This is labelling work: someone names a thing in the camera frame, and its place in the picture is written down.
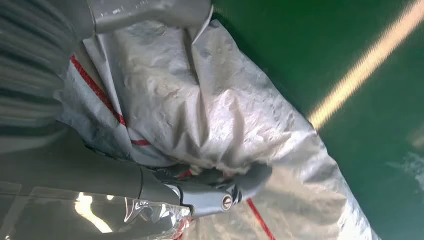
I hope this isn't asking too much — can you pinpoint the green conveyor belt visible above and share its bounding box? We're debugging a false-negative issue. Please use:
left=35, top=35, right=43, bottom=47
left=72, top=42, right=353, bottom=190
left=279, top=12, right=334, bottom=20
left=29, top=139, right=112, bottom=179
left=211, top=0, right=424, bottom=240

